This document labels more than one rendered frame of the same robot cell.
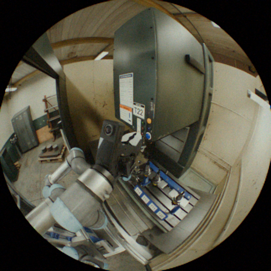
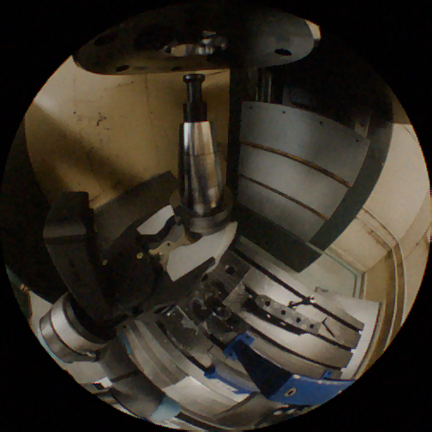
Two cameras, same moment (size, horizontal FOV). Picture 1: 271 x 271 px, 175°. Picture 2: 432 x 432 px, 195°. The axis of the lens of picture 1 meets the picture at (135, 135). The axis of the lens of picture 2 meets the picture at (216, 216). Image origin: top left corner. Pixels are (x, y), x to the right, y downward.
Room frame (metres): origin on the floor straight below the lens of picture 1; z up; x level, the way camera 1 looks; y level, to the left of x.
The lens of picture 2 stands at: (0.67, -0.06, 1.36)
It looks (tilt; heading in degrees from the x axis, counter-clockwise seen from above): 45 degrees down; 348
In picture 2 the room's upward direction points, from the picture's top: straight up
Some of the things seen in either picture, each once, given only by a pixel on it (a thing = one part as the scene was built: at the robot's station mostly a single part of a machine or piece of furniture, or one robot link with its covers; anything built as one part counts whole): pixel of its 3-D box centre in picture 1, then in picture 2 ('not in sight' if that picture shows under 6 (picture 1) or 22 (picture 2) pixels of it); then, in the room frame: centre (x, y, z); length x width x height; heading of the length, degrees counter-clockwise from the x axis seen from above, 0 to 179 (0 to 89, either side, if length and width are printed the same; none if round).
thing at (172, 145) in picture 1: (169, 138); (287, 175); (1.03, -0.43, 1.16); 0.48 x 0.05 x 0.51; 34
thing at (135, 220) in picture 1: (122, 203); (183, 376); (0.38, 0.15, 0.70); 0.90 x 0.30 x 0.16; 34
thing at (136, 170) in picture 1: (137, 161); (193, 267); (0.84, -0.02, 0.97); 0.29 x 0.23 x 0.05; 34
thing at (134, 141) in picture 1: (137, 144); not in sight; (0.26, -0.01, 1.62); 0.09 x 0.03 x 0.06; 154
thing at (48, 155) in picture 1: (50, 150); not in sight; (1.73, 2.91, 0.19); 1.20 x 0.80 x 0.38; 108
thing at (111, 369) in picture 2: not in sight; (107, 351); (0.60, 0.16, 1.13); 0.11 x 0.08 x 0.11; 35
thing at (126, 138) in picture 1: (129, 142); not in sight; (0.28, 0.02, 1.62); 0.09 x 0.03 x 0.06; 154
